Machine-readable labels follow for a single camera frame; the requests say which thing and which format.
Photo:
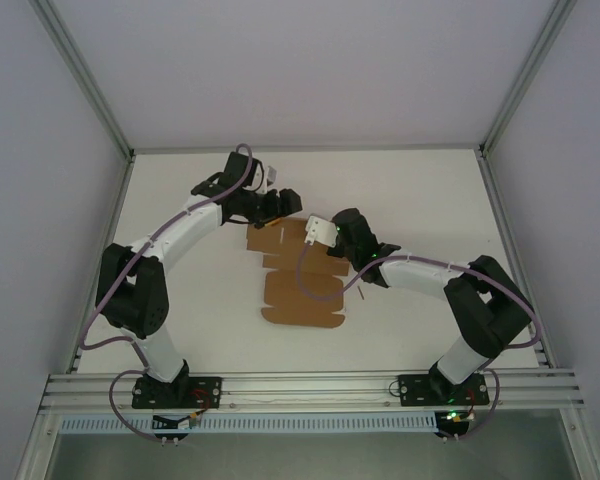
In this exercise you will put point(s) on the brown cardboard box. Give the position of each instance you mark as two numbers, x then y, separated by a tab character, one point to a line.
285	306

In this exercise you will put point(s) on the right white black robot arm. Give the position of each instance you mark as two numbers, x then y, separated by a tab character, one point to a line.
420	280

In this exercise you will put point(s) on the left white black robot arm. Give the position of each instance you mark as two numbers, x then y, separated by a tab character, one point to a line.
195	231

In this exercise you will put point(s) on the grey metal panel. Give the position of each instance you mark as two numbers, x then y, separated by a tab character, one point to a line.
305	457

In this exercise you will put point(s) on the aluminium table edge rail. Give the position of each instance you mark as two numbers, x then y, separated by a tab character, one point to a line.
305	148
500	210
115	210

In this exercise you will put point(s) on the aluminium mounting rail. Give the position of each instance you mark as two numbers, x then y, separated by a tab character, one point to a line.
305	387

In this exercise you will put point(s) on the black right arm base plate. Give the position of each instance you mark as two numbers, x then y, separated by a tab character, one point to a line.
415	390

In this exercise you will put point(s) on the aluminium frame post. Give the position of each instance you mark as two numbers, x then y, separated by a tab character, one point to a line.
86	75
523	75

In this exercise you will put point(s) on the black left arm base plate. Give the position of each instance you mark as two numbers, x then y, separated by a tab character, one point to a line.
210	387

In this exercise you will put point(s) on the aluminium frame leg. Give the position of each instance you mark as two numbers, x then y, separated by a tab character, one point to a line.
35	450
577	450

